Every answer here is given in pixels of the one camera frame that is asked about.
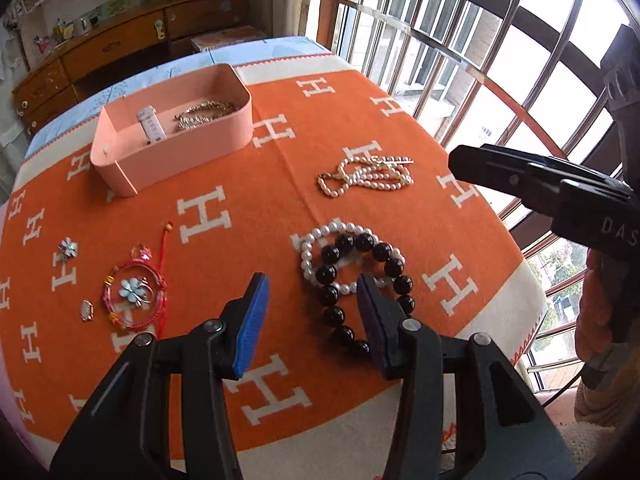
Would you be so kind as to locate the small silver flower brooch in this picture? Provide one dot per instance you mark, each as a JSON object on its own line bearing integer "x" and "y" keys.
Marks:
{"x": 67, "y": 248}

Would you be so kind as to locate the orange letter-print blanket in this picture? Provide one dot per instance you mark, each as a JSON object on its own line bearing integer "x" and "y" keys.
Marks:
{"x": 250, "y": 185}

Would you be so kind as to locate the stack of books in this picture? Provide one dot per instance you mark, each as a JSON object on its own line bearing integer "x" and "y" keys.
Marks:
{"x": 227, "y": 37}

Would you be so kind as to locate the beige curtain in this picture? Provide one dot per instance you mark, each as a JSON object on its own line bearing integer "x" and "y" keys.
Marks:
{"x": 300, "y": 0}

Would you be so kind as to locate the wooden desk with drawers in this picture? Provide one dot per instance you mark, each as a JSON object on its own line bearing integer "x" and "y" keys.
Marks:
{"x": 115, "y": 47}

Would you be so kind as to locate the person's right hand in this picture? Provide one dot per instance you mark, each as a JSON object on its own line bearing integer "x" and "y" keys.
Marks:
{"x": 595, "y": 305}

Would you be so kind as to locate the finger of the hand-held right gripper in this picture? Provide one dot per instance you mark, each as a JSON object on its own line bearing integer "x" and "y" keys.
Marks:
{"x": 500, "y": 175}
{"x": 585, "y": 175}

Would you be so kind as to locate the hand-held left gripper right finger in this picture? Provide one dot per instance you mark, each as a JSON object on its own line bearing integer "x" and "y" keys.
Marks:
{"x": 372, "y": 320}

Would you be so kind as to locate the white lace cloth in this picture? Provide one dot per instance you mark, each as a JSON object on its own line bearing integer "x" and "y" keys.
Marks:
{"x": 10, "y": 45}

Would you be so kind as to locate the large silver flower brooch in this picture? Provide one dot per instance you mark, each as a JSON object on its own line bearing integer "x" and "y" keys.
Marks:
{"x": 131, "y": 289}

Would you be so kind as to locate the white mug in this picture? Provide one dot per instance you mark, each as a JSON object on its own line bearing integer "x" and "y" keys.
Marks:
{"x": 84, "y": 25}

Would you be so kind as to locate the pink oval box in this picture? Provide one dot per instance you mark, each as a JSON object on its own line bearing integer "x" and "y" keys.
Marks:
{"x": 175, "y": 160}

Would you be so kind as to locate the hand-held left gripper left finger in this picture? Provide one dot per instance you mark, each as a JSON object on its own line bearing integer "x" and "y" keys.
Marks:
{"x": 252, "y": 325}

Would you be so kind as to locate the white watch band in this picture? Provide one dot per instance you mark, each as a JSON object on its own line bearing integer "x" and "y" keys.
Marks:
{"x": 151, "y": 125}

